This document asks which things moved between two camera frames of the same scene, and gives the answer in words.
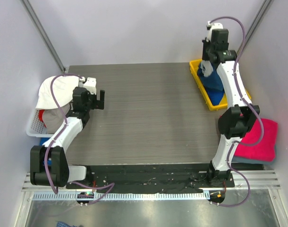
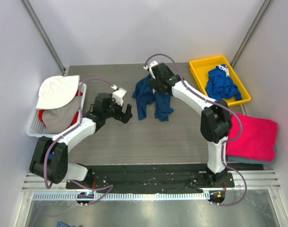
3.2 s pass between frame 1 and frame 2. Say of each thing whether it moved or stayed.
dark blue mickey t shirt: moved
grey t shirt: stayed
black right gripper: moved
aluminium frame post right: stayed
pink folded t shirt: stayed
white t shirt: stayed
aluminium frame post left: stayed
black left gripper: moved
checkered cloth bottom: stayed
